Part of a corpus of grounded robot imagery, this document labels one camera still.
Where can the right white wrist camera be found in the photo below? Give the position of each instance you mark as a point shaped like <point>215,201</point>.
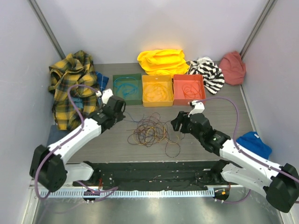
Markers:
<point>197,107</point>

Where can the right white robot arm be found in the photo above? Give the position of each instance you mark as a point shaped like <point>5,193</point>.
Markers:
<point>278,184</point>

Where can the red plastic bin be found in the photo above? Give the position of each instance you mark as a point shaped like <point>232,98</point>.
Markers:
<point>187,88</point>

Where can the blue cloth right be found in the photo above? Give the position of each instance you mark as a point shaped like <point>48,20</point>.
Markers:
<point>253,143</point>

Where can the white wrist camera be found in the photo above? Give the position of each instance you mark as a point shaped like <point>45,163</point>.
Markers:
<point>197,107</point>
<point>103,96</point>

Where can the green plastic bin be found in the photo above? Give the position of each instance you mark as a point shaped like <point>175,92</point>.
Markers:
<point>128,87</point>

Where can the grey blue folded cloth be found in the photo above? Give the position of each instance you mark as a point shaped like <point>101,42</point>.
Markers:
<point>55,134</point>

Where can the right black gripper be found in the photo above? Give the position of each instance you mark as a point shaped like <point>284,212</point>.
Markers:
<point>176,123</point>

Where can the blue checked cloth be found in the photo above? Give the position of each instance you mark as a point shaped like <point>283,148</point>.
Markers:
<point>101,81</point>

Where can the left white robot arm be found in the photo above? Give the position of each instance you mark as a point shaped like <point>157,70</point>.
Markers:
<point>49,166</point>

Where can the yellow plaid shirt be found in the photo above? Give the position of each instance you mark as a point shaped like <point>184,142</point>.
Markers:
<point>75,69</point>

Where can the pink red cloth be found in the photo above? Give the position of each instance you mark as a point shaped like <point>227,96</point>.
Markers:
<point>233,68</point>

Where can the black base mat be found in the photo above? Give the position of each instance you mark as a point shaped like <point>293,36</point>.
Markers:
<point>157,176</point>

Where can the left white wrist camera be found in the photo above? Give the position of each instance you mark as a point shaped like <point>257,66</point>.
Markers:
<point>103,96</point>

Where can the black white striped cloth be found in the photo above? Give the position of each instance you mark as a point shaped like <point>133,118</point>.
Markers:
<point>213,78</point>

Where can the white slotted cable duct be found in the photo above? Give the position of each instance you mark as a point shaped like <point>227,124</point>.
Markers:
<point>84,193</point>

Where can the yellow plastic bin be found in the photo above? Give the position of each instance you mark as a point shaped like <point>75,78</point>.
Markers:
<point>157,91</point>

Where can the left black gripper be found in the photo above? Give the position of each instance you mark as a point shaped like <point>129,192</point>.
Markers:
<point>120,116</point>

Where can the yellow cloth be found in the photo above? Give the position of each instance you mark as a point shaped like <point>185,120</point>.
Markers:
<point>163,62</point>

